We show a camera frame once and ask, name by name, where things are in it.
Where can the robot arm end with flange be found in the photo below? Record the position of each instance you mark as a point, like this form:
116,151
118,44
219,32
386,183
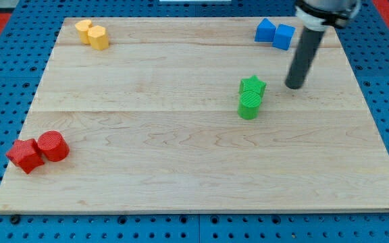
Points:
318,15

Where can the blue triangle block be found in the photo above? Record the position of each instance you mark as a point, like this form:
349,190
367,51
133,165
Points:
265,31

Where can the green cylinder block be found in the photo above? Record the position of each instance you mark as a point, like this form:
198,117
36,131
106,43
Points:
249,104

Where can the light wooden board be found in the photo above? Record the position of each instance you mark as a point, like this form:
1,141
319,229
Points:
152,127

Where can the green star block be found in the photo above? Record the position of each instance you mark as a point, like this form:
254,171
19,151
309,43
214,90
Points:
252,84

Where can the blue cube block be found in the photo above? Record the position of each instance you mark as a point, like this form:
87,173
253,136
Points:
283,36

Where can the yellow hexagon block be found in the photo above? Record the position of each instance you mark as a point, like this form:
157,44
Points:
98,38

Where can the red cylinder block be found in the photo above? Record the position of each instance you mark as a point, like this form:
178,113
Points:
53,146

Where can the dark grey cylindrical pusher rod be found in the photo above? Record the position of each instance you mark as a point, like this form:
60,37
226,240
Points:
304,55

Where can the yellow heart block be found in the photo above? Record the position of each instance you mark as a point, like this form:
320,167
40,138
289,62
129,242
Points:
82,28

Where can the red star block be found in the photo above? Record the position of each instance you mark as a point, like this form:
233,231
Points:
26,155

